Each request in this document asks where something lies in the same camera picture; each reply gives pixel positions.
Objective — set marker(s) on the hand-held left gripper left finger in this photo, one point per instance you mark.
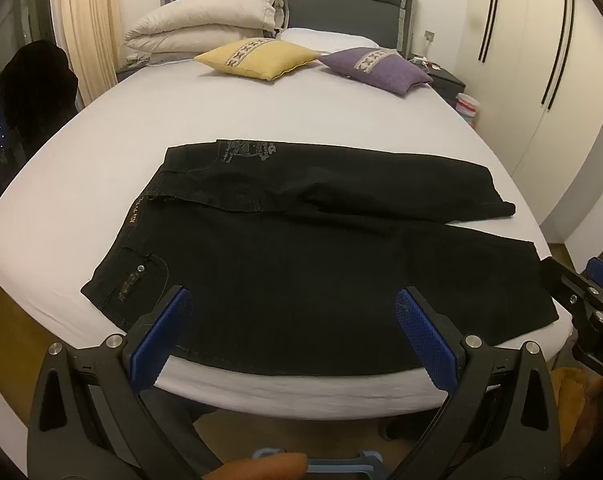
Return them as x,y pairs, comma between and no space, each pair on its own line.
169,330

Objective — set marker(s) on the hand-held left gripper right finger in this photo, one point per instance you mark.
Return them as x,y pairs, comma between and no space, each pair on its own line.
421,335

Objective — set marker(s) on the black pants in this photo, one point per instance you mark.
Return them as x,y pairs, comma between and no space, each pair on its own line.
306,260

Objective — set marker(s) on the person's left hand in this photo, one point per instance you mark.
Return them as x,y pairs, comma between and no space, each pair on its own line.
256,467

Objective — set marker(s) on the yellow cloth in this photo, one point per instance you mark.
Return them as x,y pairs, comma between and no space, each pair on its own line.
579,410

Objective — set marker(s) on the striped round container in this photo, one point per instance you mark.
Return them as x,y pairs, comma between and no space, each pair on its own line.
469,110

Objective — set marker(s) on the bed with white sheet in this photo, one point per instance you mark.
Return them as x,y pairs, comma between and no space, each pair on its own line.
231,110

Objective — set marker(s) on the dark nightstand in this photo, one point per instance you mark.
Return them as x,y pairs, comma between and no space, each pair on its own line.
446,85

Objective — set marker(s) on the small red white object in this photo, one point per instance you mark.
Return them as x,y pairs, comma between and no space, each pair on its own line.
426,62

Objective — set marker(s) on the purple cushion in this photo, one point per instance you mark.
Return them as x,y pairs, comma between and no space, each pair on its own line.
381,70

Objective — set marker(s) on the dark cloth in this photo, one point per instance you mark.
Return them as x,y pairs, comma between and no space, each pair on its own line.
36,95

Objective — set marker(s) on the yellow cushion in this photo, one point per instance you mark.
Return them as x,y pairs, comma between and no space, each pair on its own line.
256,57

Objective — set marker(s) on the white pillow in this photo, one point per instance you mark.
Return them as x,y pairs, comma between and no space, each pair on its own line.
331,40

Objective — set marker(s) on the cream curtain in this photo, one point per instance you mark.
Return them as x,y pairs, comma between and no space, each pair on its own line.
91,25

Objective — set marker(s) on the folded cream duvet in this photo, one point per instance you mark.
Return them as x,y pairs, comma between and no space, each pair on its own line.
201,15

